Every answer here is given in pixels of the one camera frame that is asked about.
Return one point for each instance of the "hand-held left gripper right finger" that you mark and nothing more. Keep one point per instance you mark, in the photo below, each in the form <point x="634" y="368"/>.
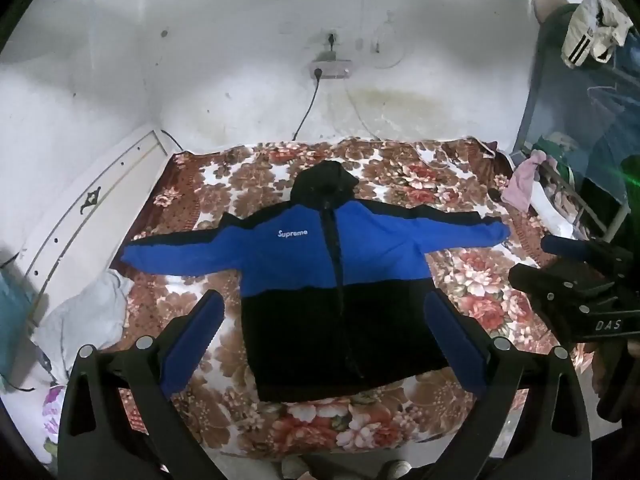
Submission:
<point x="450" y="332"/>

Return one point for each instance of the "white wooden headboard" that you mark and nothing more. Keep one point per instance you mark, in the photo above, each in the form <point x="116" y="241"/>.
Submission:
<point x="100" y="200"/>

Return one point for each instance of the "purple flowered pillow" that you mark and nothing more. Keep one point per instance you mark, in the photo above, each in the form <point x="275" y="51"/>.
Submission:
<point x="52" y="410"/>

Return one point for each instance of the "pink cloth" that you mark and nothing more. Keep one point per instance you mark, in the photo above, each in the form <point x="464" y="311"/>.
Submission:
<point x="520" y="185"/>

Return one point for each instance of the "teal cloth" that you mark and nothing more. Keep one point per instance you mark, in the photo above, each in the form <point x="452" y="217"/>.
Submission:
<point x="12" y="310"/>

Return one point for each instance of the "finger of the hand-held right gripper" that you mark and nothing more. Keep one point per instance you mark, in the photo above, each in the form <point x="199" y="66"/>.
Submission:
<point x="565" y="247"/>
<point x="555" y="285"/>

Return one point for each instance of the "brown floral blanket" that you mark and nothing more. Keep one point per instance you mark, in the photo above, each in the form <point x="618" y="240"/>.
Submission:
<point x="465" y="280"/>

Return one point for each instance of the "white power strip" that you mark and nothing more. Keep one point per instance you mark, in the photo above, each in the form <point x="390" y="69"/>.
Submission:
<point x="331" y="68"/>

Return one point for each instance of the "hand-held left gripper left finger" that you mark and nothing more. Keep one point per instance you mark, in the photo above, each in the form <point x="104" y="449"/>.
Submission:
<point x="200" y="330"/>

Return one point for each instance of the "black wall plug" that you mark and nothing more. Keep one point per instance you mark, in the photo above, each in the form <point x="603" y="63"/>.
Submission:
<point x="331" y="40"/>

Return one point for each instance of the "white striped hanging jacket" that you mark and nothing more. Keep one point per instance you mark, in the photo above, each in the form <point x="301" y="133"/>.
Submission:
<point x="590" y="35"/>

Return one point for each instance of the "white metal rack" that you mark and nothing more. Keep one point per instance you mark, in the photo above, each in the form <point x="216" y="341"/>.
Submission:
<point x="585" y="200"/>

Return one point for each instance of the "grey cloth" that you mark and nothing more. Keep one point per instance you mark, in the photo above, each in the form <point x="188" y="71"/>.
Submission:
<point x="85" y="315"/>

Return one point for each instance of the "metal clothes rack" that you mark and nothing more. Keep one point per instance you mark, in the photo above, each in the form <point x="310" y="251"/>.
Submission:
<point x="575" y="105"/>

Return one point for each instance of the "blue and black hooded jacket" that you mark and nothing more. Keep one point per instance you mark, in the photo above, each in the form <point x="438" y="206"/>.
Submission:
<point x="300" y="260"/>

